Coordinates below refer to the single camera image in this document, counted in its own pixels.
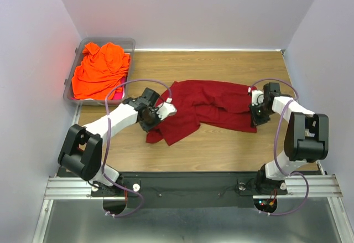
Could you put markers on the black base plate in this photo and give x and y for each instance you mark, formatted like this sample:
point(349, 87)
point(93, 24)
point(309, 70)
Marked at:
point(201, 189)

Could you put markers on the clear plastic bin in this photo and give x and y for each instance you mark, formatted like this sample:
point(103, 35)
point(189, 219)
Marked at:
point(127, 44)

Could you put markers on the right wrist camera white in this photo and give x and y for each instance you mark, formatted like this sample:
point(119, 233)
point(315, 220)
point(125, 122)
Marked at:
point(257, 96)

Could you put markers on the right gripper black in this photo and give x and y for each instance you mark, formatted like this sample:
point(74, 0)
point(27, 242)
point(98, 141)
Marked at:
point(256, 114)

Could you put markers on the pink t shirt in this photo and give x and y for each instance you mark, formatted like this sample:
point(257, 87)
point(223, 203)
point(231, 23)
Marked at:
point(118, 94)

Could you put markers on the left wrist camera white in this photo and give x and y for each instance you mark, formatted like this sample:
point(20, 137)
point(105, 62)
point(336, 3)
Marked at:
point(165, 110)

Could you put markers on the dark red t shirt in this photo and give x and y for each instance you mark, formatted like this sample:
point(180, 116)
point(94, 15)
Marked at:
point(220, 104)

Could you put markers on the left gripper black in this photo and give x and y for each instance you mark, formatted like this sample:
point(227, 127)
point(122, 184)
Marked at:
point(152, 118)

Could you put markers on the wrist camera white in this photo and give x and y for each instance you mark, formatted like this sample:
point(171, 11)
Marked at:
point(257, 96)
point(165, 110)

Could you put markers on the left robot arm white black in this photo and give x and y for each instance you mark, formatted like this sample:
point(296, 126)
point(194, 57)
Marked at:
point(85, 149)

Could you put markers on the orange t shirt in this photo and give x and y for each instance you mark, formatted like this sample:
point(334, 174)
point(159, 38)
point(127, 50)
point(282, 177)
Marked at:
point(102, 69)

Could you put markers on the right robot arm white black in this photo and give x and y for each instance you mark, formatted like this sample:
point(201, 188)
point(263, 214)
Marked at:
point(306, 139)

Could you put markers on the aluminium frame rail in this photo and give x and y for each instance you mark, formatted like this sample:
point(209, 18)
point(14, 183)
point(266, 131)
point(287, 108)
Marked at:
point(70, 214)

